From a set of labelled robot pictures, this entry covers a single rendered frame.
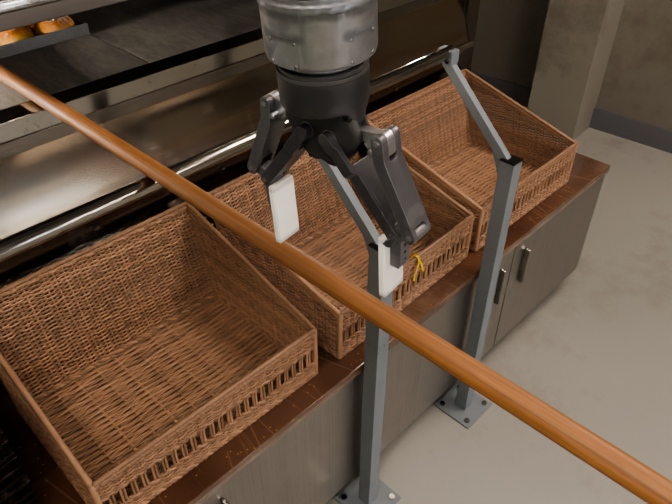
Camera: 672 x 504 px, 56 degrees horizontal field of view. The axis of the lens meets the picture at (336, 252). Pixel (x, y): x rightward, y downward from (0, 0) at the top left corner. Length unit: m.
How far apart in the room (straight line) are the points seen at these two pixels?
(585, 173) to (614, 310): 0.63
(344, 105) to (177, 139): 1.10
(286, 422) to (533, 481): 0.94
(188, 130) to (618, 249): 2.08
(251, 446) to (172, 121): 0.77
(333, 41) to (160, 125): 1.11
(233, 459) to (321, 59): 1.05
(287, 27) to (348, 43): 0.04
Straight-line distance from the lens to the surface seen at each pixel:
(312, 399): 1.47
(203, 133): 1.61
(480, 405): 2.24
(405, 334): 0.75
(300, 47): 0.47
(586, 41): 3.68
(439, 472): 2.07
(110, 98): 1.46
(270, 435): 1.42
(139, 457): 1.26
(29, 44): 1.72
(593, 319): 2.67
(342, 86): 0.50
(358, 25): 0.48
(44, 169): 1.46
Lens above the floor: 1.73
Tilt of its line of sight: 38 degrees down
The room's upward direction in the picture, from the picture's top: straight up
